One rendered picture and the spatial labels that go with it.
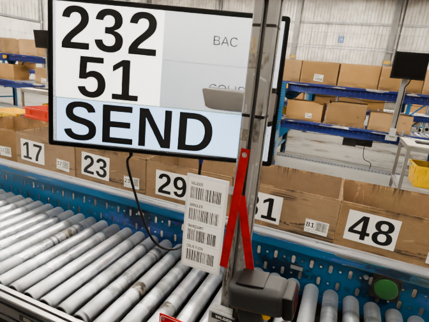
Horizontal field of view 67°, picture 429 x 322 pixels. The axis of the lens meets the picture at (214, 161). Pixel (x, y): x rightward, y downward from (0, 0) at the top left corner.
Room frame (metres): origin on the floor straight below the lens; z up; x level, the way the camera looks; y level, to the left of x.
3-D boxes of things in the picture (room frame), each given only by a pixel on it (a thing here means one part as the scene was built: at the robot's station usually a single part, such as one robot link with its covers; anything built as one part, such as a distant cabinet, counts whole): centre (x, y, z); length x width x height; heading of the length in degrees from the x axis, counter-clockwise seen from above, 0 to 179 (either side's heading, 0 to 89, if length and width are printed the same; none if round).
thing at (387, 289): (0.92, -0.59, 0.81); 0.07 x 0.01 x 0.07; 69
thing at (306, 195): (1.25, -0.31, 0.97); 0.39 x 0.29 x 0.17; 69
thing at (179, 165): (1.39, 0.05, 0.96); 0.39 x 0.29 x 0.17; 69
